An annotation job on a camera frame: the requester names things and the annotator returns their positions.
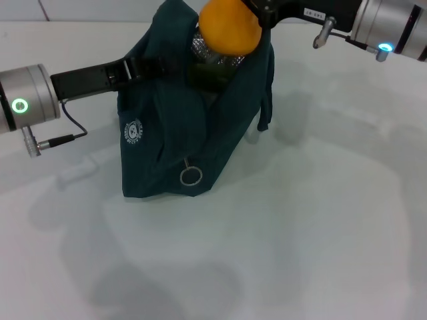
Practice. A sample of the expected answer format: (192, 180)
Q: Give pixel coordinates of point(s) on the green cucumber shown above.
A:
(210, 78)

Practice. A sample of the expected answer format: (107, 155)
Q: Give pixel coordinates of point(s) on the orange yellow pear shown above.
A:
(230, 26)

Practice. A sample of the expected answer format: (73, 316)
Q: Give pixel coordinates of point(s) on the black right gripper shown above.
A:
(300, 11)

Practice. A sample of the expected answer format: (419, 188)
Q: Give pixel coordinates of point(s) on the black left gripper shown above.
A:
(86, 81)

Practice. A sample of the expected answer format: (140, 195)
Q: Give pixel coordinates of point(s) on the dark teal insulated lunch bag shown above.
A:
(173, 133)

